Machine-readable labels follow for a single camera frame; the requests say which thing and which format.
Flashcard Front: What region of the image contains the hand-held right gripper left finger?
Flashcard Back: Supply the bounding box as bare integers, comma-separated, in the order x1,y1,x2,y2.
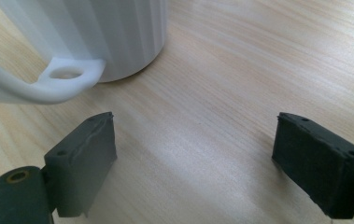
43,111,119,218

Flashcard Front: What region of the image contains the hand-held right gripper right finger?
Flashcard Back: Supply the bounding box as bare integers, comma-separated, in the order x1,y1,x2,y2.
271,112,354,220

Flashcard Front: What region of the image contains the white ribbed container with handle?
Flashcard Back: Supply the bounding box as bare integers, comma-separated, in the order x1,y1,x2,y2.
0,0,170,105

